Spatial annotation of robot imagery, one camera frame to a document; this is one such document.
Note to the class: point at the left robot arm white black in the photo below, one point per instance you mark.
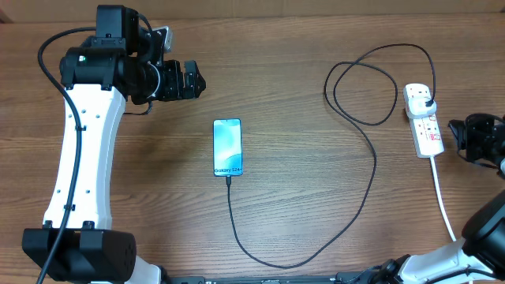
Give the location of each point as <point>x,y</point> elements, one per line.
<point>120,61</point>

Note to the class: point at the Samsung Galaxy smartphone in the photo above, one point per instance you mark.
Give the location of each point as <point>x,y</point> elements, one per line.
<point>227,147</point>

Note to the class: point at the white power strip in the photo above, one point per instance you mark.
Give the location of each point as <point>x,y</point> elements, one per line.
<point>426,134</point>

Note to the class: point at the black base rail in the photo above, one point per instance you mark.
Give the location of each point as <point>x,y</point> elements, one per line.
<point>341,277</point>

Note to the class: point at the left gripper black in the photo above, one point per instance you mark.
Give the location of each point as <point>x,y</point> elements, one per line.
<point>175,89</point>

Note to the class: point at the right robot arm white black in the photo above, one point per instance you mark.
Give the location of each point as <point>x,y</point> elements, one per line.
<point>479,254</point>

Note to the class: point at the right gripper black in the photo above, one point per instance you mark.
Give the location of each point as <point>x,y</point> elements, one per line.
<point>461,132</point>

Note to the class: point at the white charger plug adapter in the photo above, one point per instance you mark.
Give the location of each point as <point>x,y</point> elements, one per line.
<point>417,108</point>

